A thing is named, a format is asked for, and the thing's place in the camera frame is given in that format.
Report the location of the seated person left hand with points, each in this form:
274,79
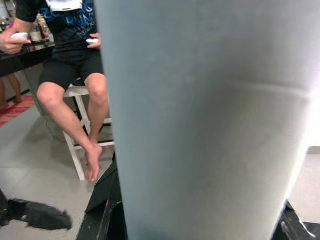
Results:
97,41

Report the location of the bare legs of standing person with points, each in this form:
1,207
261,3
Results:
15,87

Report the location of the white plastic table leg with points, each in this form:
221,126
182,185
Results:
200,112

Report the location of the black desk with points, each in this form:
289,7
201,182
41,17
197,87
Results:
22,58

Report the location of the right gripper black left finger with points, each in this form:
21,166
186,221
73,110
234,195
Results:
107,205

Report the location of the red floor mat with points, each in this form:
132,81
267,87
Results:
15,110

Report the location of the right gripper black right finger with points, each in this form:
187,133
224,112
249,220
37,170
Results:
292,225

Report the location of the white handheld controller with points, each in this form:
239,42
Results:
92,41
20,36

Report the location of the brown labelled jar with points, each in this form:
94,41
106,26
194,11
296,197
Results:
42,27

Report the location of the seated person in black shirt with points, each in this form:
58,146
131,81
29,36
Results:
70,27

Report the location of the seated person right hand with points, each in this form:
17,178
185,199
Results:
11,45

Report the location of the white VR headset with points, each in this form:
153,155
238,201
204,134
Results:
65,5

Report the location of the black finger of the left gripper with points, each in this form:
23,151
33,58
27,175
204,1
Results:
42,216

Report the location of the white wooden stool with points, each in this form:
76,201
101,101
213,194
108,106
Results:
75,92

